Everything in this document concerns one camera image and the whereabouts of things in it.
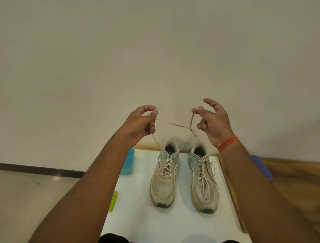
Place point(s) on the person's right hand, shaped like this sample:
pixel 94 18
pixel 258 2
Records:
pixel 217 122

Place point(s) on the person's left hand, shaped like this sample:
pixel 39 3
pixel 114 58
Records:
pixel 137 125

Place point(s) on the worn white sneaker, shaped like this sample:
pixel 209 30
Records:
pixel 162 192
pixel 210 200

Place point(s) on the person's left forearm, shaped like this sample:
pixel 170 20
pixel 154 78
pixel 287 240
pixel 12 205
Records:
pixel 82 200

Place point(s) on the person's right forearm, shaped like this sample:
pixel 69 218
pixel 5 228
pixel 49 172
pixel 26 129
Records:
pixel 262 200

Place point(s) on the orange thread wristband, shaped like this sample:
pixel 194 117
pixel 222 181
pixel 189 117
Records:
pixel 227 143

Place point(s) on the teal plastic container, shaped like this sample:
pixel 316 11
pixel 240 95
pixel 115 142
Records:
pixel 128 162

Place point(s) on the blue plastic container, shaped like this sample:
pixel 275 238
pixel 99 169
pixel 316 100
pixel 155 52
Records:
pixel 262 167

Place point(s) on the green utility cutter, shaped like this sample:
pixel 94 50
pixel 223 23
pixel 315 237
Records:
pixel 113 201

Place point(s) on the black trousers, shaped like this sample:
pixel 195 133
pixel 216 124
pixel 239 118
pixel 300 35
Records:
pixel 112 239

